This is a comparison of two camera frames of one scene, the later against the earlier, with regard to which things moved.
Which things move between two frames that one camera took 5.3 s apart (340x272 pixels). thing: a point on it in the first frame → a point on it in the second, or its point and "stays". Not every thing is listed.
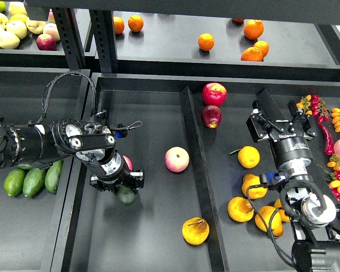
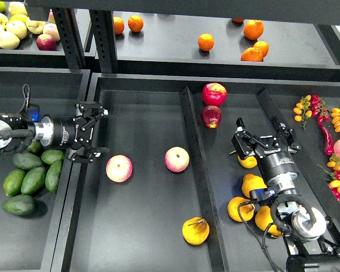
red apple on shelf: [46, 42] stays
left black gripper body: [113, 173] → [72, 131]
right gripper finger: [258, 124] → [243, 141]
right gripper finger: [300, 116] → [287, 134]
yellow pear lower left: [240, 209] stays
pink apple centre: [177, 159] stays
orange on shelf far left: [119, 25] stays
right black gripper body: [292, 153] → [275, 161]
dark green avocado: [124, 195] → [21, 205]
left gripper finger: [102, 185] → [85, 154]
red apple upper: [214, 94] stays
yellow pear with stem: [195, 230] stays
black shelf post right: [102, 28] stays
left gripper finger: [138, 177] → [93, 110]
